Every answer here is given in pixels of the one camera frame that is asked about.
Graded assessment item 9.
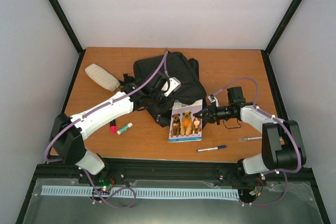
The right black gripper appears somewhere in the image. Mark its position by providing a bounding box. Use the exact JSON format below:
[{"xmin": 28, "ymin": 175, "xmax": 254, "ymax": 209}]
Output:
[{"xmin": 195, "ymin": 101, "xmax": 232, "ymax": 125}]

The dog reader book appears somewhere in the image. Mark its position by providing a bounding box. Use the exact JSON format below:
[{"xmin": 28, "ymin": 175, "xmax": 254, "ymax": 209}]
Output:
[{"xmin": 169, "ymin": 100, "xmax": 203, "ymax": 143}]

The black student backpack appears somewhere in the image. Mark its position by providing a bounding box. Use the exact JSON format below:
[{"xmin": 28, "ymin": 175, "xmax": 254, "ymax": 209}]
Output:
[{"xmin": 121, "ymin": 51, "xmax": 206, "ymax": 127}]

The cream knitted pencil case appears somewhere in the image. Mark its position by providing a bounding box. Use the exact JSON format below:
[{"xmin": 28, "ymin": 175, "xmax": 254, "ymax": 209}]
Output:
[{"xmin": 85, "ymin": 64, "xmax": 120, "ymax": 92}]

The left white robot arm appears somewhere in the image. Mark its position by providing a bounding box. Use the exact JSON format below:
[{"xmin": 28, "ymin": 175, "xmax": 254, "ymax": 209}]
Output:
[{"xmin": 45, "ymin": 72, "xmax": 181, "ymax": 184}]

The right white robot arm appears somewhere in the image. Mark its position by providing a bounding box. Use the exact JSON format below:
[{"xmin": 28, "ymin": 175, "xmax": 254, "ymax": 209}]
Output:
[{"xmin": 194, "ymin": 87, "xmax": 306, "ymax": 177}]

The blue cap white pen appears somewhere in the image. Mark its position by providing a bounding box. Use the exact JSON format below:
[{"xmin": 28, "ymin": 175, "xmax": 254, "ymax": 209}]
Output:
[{"xmin": 196, "ymin": 145, "xmax": 227, "ymax": 152}]

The green white glue stick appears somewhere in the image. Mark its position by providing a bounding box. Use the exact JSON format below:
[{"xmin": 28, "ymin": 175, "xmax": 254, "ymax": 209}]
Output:
[{"xmin": 117, "ymin": 122, "xmax": 133, "ymax": 135}]

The grey white pen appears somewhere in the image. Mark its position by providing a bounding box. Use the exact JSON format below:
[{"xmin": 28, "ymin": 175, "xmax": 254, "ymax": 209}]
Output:
[{"xmin": 239, "ymin": 136, "xmax": 262, "ymax": 142}]

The pink cap black highlighter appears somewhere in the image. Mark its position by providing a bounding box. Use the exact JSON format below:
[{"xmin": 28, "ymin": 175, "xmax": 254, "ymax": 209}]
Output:
[{"xmin": 110, "ymin": 120, "xmax": 117, "ymax": 134}]

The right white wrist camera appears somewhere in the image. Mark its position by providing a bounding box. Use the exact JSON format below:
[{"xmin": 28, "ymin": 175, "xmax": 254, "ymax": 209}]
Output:
[{"xmin": 207, "ymin": 94, "xmax": 219, "ymax": 107}]

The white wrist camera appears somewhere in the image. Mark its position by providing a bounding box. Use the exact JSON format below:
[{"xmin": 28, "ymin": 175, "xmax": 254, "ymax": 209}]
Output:
[
  {"xmin": 207, "ymin": 94, "xmax": 219, "ymax": 107},
  {"xmin": 161, "ymin": 77, "xmax": 181, "ymax": 97}
]

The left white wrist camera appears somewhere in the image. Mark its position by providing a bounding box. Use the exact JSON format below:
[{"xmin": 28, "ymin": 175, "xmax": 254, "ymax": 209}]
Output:
[{"xmin": 161, "ymin": 77, "xmax": 181, "ymax": 97}]

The black aluminium frame rail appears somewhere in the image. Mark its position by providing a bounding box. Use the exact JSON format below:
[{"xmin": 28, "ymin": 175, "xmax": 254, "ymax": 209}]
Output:
[{"xmin": 32, "ymin": 158, "xmax": 317, "ymax": 189}]

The light blue cable duct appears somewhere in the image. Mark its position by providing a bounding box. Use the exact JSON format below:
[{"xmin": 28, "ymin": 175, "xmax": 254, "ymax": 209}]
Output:
[{"xmin": 40, "ymin": 185, "xmax": 239, "ymax": 201}]

